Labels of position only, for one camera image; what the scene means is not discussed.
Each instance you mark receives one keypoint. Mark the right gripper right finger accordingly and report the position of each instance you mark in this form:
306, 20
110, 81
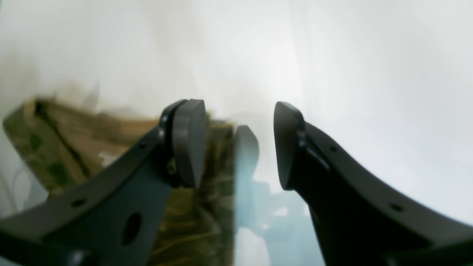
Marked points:
358, 219

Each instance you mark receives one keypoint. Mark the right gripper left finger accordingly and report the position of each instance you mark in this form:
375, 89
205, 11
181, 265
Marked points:
113, 218

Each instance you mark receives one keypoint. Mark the camouflage t-shirt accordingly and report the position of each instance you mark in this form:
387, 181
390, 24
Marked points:
64, 147

